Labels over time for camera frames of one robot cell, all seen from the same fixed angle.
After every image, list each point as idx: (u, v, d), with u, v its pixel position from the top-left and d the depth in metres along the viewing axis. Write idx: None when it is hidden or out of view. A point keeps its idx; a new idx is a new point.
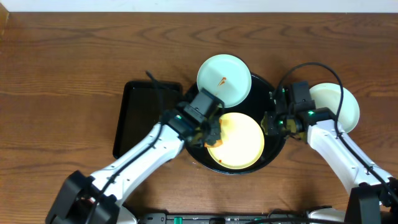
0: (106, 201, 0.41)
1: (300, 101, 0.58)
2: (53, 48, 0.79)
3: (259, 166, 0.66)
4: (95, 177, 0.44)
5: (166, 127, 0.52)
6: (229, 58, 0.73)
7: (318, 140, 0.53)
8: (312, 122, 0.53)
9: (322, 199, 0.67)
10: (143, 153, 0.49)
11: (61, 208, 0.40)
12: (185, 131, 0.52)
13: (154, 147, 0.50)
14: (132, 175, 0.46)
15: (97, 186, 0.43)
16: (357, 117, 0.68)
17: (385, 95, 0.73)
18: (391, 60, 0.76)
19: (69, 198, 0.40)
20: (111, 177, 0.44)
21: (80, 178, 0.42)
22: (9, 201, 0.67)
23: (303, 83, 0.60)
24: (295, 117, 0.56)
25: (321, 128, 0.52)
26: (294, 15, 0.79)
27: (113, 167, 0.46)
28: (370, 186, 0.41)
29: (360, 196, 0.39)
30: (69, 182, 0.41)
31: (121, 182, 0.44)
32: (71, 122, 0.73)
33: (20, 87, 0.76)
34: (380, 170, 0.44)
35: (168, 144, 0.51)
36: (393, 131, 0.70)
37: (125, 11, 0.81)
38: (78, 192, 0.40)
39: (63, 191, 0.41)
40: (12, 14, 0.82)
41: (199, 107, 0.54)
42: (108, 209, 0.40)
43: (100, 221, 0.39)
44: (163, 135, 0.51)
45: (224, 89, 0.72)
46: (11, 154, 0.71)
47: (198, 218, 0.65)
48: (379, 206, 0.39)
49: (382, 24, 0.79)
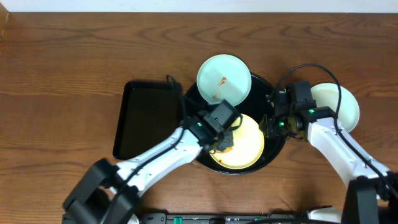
0: (129, 191, 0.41)
1: (301, 100, 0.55)
2: (53, 48, 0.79)
3: (259, 167, 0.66)
4: (120, 167, 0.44)
5: (187, 133, 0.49)
6: (229, 58, 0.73)
7: (317, 137, 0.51)
8: (313, 120, 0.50)
9: (322, 199, 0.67)
10: (165, 152, 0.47)
11: (83, 193, 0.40)
12: (204, 139, 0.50)
13: (176, 148, 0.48)
14: (155, 171, 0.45)
15: (122, 176, 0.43)
16: (357, 117, 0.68)
17: (385, 95, 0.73)
18: (391, 60, 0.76)
19: (94, 184, 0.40)
20: (135, 168, 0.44)
21: (107, 166, 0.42)
22: (9, 201, 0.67)
23: (305, 83, 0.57)
24: (296, 116, 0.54)
25: (322, 125, 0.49)
26: (294, 15, 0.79)
27: (137, 160, 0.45)
28: (366, 180, 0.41)
29: (356, 188, 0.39)
30: (96, 168, 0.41)
31: (143, 175, 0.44)
32: (71, 122, 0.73)
33: (20, 87, 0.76)
34: (377, 164, 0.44)
35: (189, 147, 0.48)
36: (393, 131, 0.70)
37: (125, 11, 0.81)
38: (103, 179, 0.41)
39: (89, 176, 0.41)
40: (12, 14, 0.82)
41: (220, 117, 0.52)
42: (131, 199, 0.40)
43: (120, 210, 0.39)
44: (185, 139, 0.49)
45: (224, 89, 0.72)
46: (11, 154, 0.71)
47: (198, 218, 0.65)
48: (375, 197, 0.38)
49: (382, 24, 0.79)
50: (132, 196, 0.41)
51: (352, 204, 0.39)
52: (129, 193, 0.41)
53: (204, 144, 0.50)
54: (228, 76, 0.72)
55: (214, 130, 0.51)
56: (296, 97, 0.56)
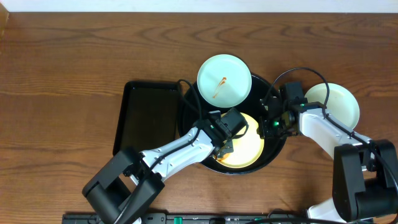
0: (153, 177, 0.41)
1: (293, 98, 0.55)
2: (53, 48, 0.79)
3: (259, 167, 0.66)
4: (145, 154, 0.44)
5: (201, 133, 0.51)
6: (230, 58, 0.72)
7: (305, 127, 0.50)
8: (302, 110, 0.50)
9: (322, 199, 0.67)
10: (183, 147, 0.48)
11: (107, 177, 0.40)
12: (216, 139, 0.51)
13: (193, 145, 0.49)
14: (175, 163, 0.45)
15: (147, 163, 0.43)
16: (357, 117, 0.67)
17: (385, 95, 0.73)
18: (390, 60, 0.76)
19: (119, 169, 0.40)
20: (158, 157, 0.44)
21: (133, 152, 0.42)
22: (9, 201, 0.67)
23: (296, 83, 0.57)
24: (288, 110, 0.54)
25: (310, 112, 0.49)
26: (294, 15, 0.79)
27: (160, 150, 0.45)
28: (351, 145, 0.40)
29: (342, 152, 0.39)
30: (124, 152, 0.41)
31: (165, 166, 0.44)
32: (71, 122, 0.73)
33: (20, 87, 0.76)
34: (361, 135, 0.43)
35: (204, 146, 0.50)
36: (393, 131, 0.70)
37: (125, 11, 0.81)
38: (130, 165, 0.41)
39: (115, 161, 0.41)
40: (12, 14, 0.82)
41: (229, 124, 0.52)
42: (155, 185, 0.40)
43: (145, 195, 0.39)
44: (200, 137, 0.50)
45: (224, 89, 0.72)
46: (11, 154, 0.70)
47: (198, 218, 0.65)
48: (359, 162, 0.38)
49: (382, 24, 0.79)
50: (156, 182, 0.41)
51: (339, 170, 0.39)
52: (153, 178, 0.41)
53: (216, 144, 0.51)
54: (227, 76, 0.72)
55: (225, 134, 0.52)
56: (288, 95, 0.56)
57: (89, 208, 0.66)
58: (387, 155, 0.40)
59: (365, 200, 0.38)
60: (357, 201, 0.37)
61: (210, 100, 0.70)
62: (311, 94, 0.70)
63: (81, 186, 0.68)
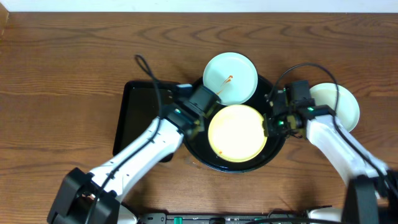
0: (107, 196, 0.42)
1: (300, 98, 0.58)
2: (53, 47, 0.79)
3: (260, 165, 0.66)
4: (94, 173, 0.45)
5: (166, 122, 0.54)
6: (241, 58, 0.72)
7: (314, 133, 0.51)
8: (311, 117, 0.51)
9: (323, 199, 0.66)
10: (142, 148, 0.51)
11: (62, 206, 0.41)
12: (184, 125, 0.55)
13: (153, 141, 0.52)
14: (133, 170, 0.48)
15: (97, 183, 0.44)
16: (357, 117, 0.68)
17: (386, 95, 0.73)
18: (390, 60, 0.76)
19: (70, 195, 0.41)
20: (111, 173, 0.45)
21: (80, 176, 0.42)
22: (9, 202, 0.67)
23: (303, 83, 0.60)
24: (295, 113, 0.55)
25: (321, 124, 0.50)
26: (293, 15, 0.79)
27: (113, 163, 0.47)
28: (365, 176, 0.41)
29: (357, 184, 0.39)
30: (70, 179, 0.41)
31: (120, 178, 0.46)
32: (71, 122, 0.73)
33: (19, 87, 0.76)
34: (378, 163, 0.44)
35: (166, 138, 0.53)
36: (393, 131, 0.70)
37: (125, 11, 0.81)
38: (78, 189, 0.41)
39: (63, 189, 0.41)
40: (12, 14, 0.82)
41: (199, 103, 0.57)
42: (109, 204, 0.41)
43: (101, 215, 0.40)
44: (161, 131, 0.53)
45: (229, 88, 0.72)
46: (11, 154, 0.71)
47: (198, 218, 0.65)
48: (374, 195, 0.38)
49: (382, 24, 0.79)
50: (110, 201, 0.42)
51: (352, 200, 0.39)
52: (107, 198, 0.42)
53: (184, 130, 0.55)
54: (231, 73, 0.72)
55: (194, 114, 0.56)
56: (295, 96, 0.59)
57: None
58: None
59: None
60: None
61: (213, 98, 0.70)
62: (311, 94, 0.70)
63: None
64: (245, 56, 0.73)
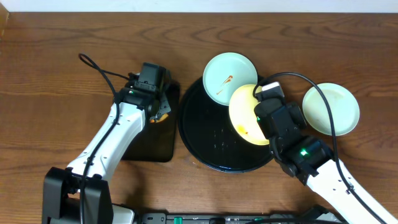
0: (91, 181, 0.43)
1: (284, 132, 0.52)
2: (53, 47, 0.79)
3: (259, 163, 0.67)
4: (72, 167, 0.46)
5: (124, 105, 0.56)
6: (240, 58, 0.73)
7: (322, 190, 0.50)
8: (313, 172, 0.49)
9: (323, 199, 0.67)
10: (111, 130, 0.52)
11: (53, 206, 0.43)
12: (143, 101, 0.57)
13: (119, 123, 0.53)
14: (108, 152, 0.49)
15: (79, 172, 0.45)
16: (357, 117, 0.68)
17: (386, 95, 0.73)
18: (391, 60, 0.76)
19: (57, 193, 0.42)
20: (87, 160, 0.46)
21: (58, 173, 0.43)
22: (9, 201, 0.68)
23: (283, 110, 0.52)
24: (286, 160, 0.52)
25: (328, 181, 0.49)
26: (294, 15, 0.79)
27: (86, 153, 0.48)
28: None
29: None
30: (48, 180, 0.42)
31: (99, 161, 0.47)
32: (71, 122, 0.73)
33: (20, 87, 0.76)
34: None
35: (130, 116, 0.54)
36: (394, 131, 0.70)
37: (125, 11, 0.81)
38: (61, 185, 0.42)
39: (47, 190, 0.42)
40: (12, 14, 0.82)
41: (149, 80, 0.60)
42: (94, 187, 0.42)
43: (94, 201, 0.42)
44: (123, 112, 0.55)
45: (229, 87, 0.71)
46: (12, 154, 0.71)
47: (198, 218, 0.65)
48: None
49: (383, 24, 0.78)
50: (94, 185, 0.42)
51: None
52: (91, 183, 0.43)
53: (145, 105, 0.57)
54: (230, 73, 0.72)
55: (148, 91, 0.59)
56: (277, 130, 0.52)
57: None
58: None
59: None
60: None
61: (214, 98, 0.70)
62: (310, 94, 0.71)
63: None
64: (244, 57, 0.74)
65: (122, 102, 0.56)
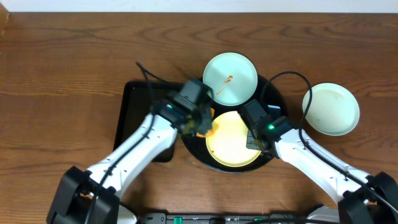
0: (106, 193, 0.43)
1: (257, 118, 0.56)
2: (53, 48, 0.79)
3: (259, 165, 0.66)
4: (92, 171, 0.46)
5: (158, 118, 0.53)
6: (240, 58, 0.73)
7: (284, 151, 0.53)
8: (277, 138, 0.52)
9: (323, 199, 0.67)
10: (137, 144, 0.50)
11: (61, 205, 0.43)
12: (176, 120, 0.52)
13: (148, 137, 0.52)
14: (130, 166, 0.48)
15: (96, 180, 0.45)
16: (357, 117, 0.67)
17: (386, 95, 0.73)
18: (390, 60, 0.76)
19: (69, 194, 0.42)
20: (107, 169, 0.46)
21: (78, 174, 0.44)
22: (9, 202, 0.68)
23: (253, 101, 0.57)
24: (260, 137, 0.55)
25: (286, 144, 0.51)
26: (294, 15, 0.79)
27: (109, 160, 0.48)
28: (352, 194, 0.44)
29: (347, 208, 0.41)
30: (68, 178, 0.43)
31: (118, 173, 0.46)
32: (71, 122, 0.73)
33: (20, 87, 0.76)
34: (356, 172, 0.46)
35: (161, 132, 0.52)
36: (393, 131, 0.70)
37: (125, 12, 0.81)
38: (76, 188, 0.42)
39: (62, 188, 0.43)
40: (12, 14, 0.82)
41: (189, 96, 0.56)
42: (107, 201, 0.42)
43: (101, 213, 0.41)
44: (155, 126, 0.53)
45: (229, 88, 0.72)
46: (11, 154, 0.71)
47: (198, 218, 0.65)
48: (365, 210, 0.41)
49: (383, 24, 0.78)
50: (109, 199, 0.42)
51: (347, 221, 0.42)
52: (106, 196, 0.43)
53: (178, 124, 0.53)
54: (230, 73, 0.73)
55: (186, 109, 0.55)
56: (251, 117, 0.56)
57: None
58: (389, 191, 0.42)
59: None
60: None
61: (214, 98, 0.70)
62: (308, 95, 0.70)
63: None
64: (244, 56, 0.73)
65: (156, 115, 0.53)
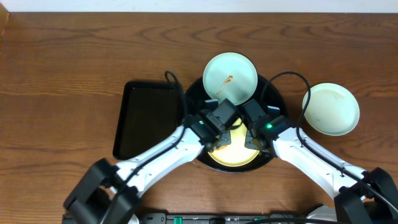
0: (130, 191, 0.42)
1: (257, 118, 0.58)
2: (51, 46, 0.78)
3: (259, 165, 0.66)
4: (120, 167, 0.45)
5: (190, 132, 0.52)
6: (240, 58, 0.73)
7: (282, 150, 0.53)
8: (275, 137, 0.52)
9: (321, 199, 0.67)
10: (165, 152, 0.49)
11: (84, 193, 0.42)
12: (206, 137, 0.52)
13: (176, 147, 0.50)
14: (155, 171, 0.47)
15: (122, 177, 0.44)
16: (357, 117, 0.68)
17: (383, 96, 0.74)
18: (388, 61, 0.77)
19: (94, 184, 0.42)
20: (135, 168, 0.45)
21: (106, 167, 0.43)
22: (7, 202, 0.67)
23: (252, 101, 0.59)
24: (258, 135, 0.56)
25: (283, 142, 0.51)
26: (293, 17, 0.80)
27: (137, 160, 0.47)
28: (348, 190, 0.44)
29: (343, 203, 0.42)
30: (96, 168, 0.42)
31: (143, 175, 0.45)
32: (69, 122, 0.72)
33: (17, 86, 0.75)
34: (352, 168, 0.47)
35: (190, 146, 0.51)
36: (390, 132, 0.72)
37: (125, 10, 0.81)
38: (102, 180, 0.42)
39: (88, 177, 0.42)
40: (9, 12, 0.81)
41: (221, 117, 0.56)
42: (130, 200, 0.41)
43: (120, 210, 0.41)
44: (185, 137, 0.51)
45: (230, 88, 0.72)
46: (9, 154, 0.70)
47: (198, 218, 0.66)
48: (361, 205, 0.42)
49: (380, 26, 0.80)
50: (132, 197, 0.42)
51: (343, 215, 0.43)
52: (128, 193, 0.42)
53: (206, 142, 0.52)
54: (230, 73, 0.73)
55: (216, 129, 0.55)
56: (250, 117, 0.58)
57: None
58: (384, 186, 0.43)
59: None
60: None
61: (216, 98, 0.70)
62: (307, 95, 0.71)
63: None
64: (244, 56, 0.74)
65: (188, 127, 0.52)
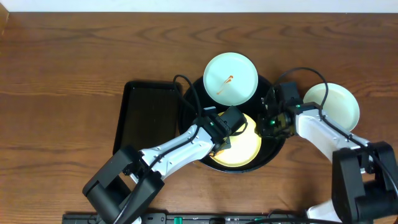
0: (153, 175, 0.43)
1: (289, 99, 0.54)
2: (53, 47, 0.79)
3: (266, 161, 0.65)
4: (144, 153, 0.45)
5: (201, 130, 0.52)
6: (240, 57, 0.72)
7: (301, 126, 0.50)
8: (298, 112, 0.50)
9: (323, 199, 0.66)
10: (182, 145, 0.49)
11: (107, 177, 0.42)
12: (217, 137, 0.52)
13: (193, 142, 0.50)
14: (175, 160, 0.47)
15: (146, 162, 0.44)
16: (358, 117, 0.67)
17: (385, 95, 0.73)
18: (390, 60, 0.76)
19: (119, 168, 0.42)
20: (158, 155, 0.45)
21: (132, 152, 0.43)
22: (9, 201, 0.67)
23: (291, 83, 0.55)
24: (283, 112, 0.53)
25: (305, 116, 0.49)
26: (293, 15, 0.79)
27: (159, 149, 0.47)
28: (349, 150, 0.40)
29: (341, 158, 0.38)
30: (123, 152, 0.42)
31: (165, 163, 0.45)
32: (71, 122, 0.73)
33: (20, 87, 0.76)
34: (360, 138, 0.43)
35: (204, 142, 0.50)
36: (393, 131, 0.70)
37: (125, 12, 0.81)
38: (128, 163, 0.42)
39: (114, 160, 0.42)
40: (12, 14, 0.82)
41: (229, 120, 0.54)
42: (153, 183, 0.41)
43: (145, 193, 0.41)
44: (200, 134, 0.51)
45: (230, 88, 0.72)
46: (11, 154, 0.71)
47: (198, 218, 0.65)
48: (357, 167, 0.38)
49: (383, 24, 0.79)
50: (155, 180, 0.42)
51: (337, 172, 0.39)
52: (152, 177, 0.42)
53: (217, 141, 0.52)
54: (230, 73, 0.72)
55: (225, 131, 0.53)
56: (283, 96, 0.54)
57: (89, 208, 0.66)
58: (385, 158, 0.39)
59: (367, 203, 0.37)
60: (358, 205, 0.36)
61: (215, 98, 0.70)
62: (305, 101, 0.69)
63: (81, 186, 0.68)
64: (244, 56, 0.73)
65: (201, 127, 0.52)
